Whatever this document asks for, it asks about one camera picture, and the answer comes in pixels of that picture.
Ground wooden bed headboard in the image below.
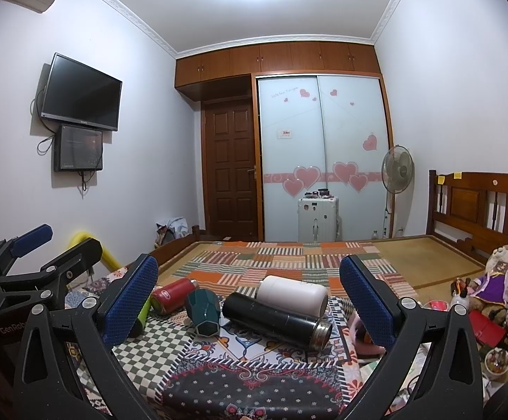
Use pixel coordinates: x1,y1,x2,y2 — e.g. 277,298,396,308
426,170,508,263

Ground brown wooden door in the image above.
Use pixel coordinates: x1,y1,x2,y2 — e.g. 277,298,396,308
201,100,259,241

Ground plush toy in purple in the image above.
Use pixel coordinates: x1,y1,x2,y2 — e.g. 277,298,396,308
469,245,508,311

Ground striped patchwork bed quilt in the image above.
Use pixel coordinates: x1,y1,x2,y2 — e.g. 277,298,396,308
173,242,417,299

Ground wardrobe with heart decals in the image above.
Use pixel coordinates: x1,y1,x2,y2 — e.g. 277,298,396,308
175,41,393,242

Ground white snack cup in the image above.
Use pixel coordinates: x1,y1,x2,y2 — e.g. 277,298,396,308
484,348,508,381

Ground dark green faceted cup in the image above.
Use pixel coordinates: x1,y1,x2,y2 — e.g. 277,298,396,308
185,288,221,337

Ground red box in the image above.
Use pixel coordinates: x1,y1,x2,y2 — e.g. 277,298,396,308
469,310,506,348

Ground lime green cup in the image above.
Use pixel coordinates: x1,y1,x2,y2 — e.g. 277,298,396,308
129,299,150,337

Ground clutter bag by door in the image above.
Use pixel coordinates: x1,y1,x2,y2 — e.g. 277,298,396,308
153,217,190,249

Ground small black wall monitor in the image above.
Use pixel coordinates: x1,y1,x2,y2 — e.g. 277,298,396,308
53,124,103,173

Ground black thermos bottle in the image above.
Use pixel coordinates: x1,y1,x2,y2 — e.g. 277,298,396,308
222,292,333,352

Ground red thermos cup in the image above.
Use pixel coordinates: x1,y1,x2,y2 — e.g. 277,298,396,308
150,278,199,316

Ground standing electric fan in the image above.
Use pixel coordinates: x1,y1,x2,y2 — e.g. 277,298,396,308
381,144,414,239

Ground wall-mounted black television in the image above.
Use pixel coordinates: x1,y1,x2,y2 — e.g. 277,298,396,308
39,52,123,132

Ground white suitcase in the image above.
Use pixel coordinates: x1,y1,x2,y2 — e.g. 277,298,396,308
298,196,338,244

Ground woven bamboo bed mat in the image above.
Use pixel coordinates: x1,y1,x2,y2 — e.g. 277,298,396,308
157,236,483,303

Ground white thermos cup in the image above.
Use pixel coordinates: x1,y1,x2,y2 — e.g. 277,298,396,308
256,275,328,317

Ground patterned colourful cloth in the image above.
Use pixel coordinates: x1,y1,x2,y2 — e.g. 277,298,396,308
63,265,413,420

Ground pink object on bed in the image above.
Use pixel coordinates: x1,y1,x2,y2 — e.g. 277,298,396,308
348,311,385,358

